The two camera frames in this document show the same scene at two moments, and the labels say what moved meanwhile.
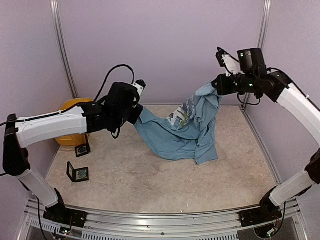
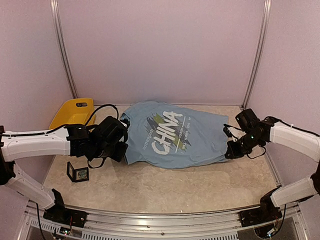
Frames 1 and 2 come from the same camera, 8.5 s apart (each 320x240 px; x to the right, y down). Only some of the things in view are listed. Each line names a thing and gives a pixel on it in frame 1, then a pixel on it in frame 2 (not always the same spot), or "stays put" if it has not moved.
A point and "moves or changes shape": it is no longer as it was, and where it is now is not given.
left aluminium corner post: (61, 47) stays put
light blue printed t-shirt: (188, 133) moves or changes shape
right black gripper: (221, 90) → (234, 153)
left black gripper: (136, 117) → (118, 156)
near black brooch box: (78, 174) stays put
